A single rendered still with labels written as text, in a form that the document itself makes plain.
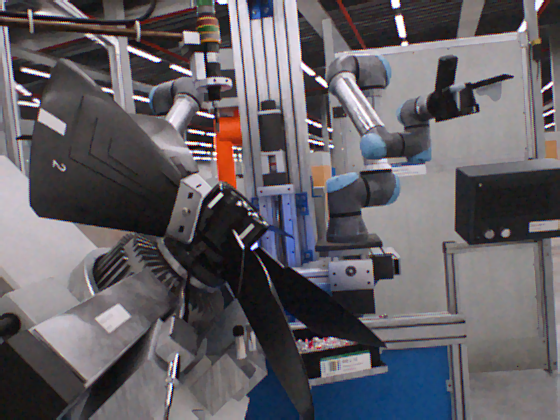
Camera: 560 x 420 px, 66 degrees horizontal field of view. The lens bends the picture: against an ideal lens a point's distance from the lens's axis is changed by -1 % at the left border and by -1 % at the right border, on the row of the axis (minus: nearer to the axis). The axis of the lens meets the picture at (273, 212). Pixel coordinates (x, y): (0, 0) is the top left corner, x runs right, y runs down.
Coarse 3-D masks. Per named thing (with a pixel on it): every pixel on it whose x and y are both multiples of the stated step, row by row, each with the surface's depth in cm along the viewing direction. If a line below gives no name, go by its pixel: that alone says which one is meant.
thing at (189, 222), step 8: (184, 184) 68; (184, 192) 68; (192, 192) 69; (200, 192) 71; (176, 200) 66; (184, 200) 68; (192, 200) 69; (200, 200) 71; (176, 208) 66; (192, 208) 69; (176, 216) 66; (192, 216) 69; (176, 224) 66; (184, 224) 68; (192, 224) 69; (168, 232) 65; (176, 232) 66; (184, 232) 68; (192, 232) 69; (176, 240) 67; (184, 240) 68
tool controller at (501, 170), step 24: (456, 168) 118; (480, 168) 115; (504, 168) 112; (528, 168) 110; (552, 168) 108; (456, 192) 120; (480, 192) 110; (504, 192) 109; (528, 192) 109; (552, 192) 109; (456, 216) 122; (480, 216) 112; (504, 216) 111; (528, 216) 111; (552, 216) 111; (480, 240) 114; (504, 240) 114; (528, 240) 114
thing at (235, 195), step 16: (208, 192) 73; (224, 192) 70; (208, 208) 70; (224, 208) 69; (240, 208) 69; (256, 208) 80; (208, 224) 70; (224, 224) 69; (240, 224) 69; (256, 224) 70; (192, 240) 72; (208, 240) 70; (224, 240) 70; (256, 240) 73; (192, 256) 69; (208, 256) 72; (224, 256) 73; (208, 272) 70
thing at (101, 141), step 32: (64, 64) 54; (64, 96) 51; (96, 96) 56; (96, 128) 54; (128, 128) 59; (32, 160) 45; (96, 160) 53; (128, 160) 57; (160, 160) 63; (32, 192) 44; (64, 192) 48; (96, 192) 52; (128, 192) 57; (160, 192) 62; (96, 224) 52; (128, 224) 57; (160, 224) 63
